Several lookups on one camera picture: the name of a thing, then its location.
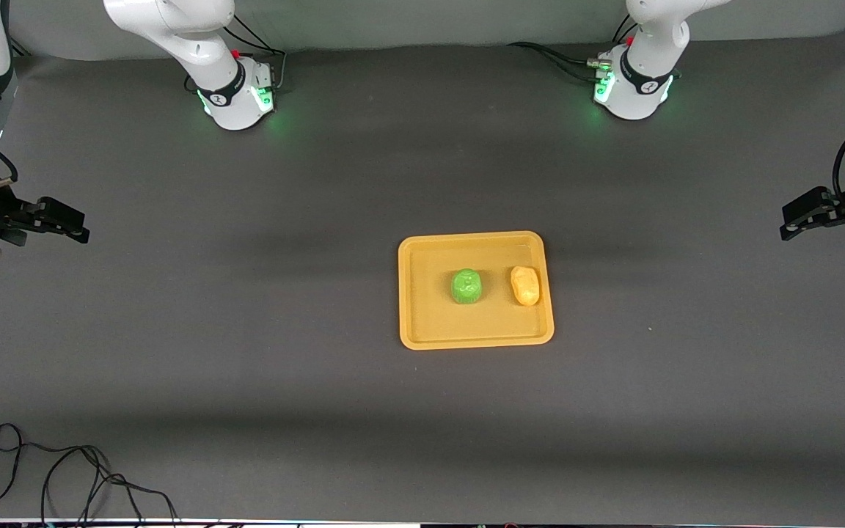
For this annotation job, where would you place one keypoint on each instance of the yellow potato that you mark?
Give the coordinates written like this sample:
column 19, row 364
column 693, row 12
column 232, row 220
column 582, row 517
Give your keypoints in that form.
column 525, row 286

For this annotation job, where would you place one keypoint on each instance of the green apple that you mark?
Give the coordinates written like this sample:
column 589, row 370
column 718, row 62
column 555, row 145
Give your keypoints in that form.
column 466, row 287

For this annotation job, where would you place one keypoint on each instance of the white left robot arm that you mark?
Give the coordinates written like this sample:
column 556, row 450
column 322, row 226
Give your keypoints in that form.
column 650, row 51

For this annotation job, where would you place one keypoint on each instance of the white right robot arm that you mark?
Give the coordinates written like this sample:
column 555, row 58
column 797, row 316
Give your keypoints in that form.
column 202, row 51

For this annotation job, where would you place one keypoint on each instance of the yellow rectangular tray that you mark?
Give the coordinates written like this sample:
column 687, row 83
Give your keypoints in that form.
column 430, row 315

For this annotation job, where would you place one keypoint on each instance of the dark gray table mat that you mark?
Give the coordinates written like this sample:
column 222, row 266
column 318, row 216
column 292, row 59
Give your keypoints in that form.
column 246, row 330

